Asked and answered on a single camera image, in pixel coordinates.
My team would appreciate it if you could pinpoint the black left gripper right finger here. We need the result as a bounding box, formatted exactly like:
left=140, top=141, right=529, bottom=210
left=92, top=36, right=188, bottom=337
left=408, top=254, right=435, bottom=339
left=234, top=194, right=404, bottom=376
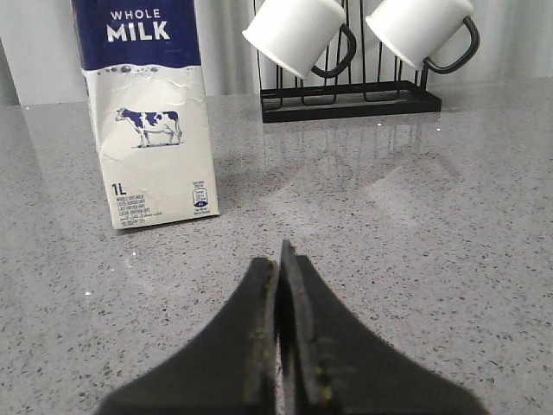
left=280, top=240, right=487, bottom=414

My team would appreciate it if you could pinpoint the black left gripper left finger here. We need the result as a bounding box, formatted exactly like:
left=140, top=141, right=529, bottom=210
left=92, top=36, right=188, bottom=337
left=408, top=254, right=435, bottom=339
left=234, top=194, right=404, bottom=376
left=97, top=258, right=278, bottom=414

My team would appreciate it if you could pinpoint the blue white milk carton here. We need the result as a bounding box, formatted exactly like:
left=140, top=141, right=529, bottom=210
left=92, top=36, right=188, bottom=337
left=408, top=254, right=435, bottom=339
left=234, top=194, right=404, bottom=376
left=72, top=0, right=219, bottom=230

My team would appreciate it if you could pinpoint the white enamel mug left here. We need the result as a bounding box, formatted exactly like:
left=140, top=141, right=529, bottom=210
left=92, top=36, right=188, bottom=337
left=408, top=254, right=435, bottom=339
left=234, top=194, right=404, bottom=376
left=242, top=0, right=357, bottom=80

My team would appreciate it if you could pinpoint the white enamel mug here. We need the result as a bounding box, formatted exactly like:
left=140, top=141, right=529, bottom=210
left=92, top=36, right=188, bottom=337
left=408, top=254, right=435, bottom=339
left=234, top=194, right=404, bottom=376
left=242, top=0, right=357, bottom=80
left=365, top=0, right=480, bottom=74

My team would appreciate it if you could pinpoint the white enamel mug right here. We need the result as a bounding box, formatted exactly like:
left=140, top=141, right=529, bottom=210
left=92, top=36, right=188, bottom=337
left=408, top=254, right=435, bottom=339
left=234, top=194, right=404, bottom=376
left=365, top=0, right=480, bottom=74

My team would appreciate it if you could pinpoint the black wire mug rack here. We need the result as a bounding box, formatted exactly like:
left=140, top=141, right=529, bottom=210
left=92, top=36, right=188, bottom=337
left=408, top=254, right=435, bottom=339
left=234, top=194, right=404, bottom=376
left=256, top=1, right=442, bottom=123

